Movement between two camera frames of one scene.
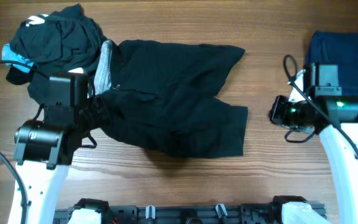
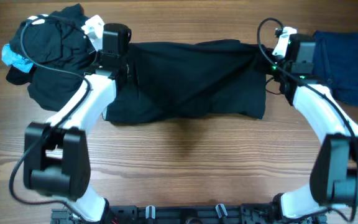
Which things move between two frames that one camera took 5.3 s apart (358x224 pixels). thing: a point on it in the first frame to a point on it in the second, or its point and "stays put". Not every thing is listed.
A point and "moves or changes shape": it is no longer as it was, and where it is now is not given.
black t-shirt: x=161 y=97 moves or changes shape
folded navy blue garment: x=355 y=53 stays put
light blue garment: x=8 y=54 stays put
